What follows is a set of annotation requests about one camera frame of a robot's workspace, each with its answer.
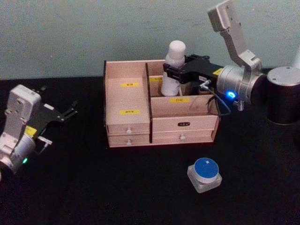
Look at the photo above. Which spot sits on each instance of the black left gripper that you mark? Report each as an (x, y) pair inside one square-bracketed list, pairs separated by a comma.
[(47, 114)]

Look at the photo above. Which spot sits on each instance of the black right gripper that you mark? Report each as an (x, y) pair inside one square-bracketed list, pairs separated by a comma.
[(201, 69)]

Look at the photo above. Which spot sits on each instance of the white plastic bottle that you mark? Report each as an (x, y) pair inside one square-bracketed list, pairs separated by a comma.
[(176, 52)]

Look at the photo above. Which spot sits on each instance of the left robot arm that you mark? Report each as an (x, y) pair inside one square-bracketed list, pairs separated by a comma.
[(18, 117)]

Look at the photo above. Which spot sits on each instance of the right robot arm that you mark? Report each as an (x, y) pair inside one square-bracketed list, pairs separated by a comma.
[(236, 82)]

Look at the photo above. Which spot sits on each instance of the wide wooden drawer, black label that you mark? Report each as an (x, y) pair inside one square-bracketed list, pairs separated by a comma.
[(164, 124)]

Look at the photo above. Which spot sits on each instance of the wooden desk organizer with drawers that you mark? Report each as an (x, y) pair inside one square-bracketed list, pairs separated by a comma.
[(131, 98)]

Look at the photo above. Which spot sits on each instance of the wide plain wooden drawer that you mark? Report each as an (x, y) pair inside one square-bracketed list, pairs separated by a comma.
[(164, 138)]

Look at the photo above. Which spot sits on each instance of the small wooden drawer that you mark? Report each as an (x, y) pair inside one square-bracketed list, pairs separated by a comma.
[(138, 128), (140, 139)]

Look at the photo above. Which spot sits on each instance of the black table cloth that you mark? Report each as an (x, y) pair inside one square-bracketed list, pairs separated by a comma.
[(117, 187)]

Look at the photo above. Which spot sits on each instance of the glass jar with blue lid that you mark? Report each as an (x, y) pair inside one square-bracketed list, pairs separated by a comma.
[(206, 171)]

